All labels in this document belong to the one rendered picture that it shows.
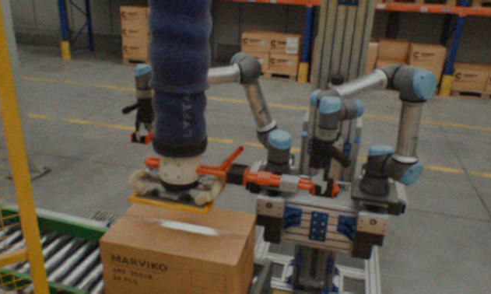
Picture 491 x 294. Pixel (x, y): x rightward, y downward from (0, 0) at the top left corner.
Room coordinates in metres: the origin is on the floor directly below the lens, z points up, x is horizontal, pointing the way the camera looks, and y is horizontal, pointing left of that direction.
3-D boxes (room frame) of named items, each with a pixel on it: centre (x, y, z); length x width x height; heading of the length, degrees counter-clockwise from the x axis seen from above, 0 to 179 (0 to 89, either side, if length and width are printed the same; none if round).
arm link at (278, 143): (2.01, -0.18, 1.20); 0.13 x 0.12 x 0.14; 19
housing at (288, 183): (1.51, -0.19, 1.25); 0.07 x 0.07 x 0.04; 77
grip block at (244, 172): (1.55, 0.02, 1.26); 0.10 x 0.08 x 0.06; 167
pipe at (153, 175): (1.61, 0.27, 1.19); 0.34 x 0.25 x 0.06; 77
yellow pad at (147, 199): (1.51, 0.29, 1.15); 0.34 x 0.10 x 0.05; 77
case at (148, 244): (1.62, 0.26, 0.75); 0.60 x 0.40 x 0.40; 78
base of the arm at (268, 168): (2.01, -0.18, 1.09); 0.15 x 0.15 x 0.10
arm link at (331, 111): (1.49, -0.31, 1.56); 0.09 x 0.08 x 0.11; 125
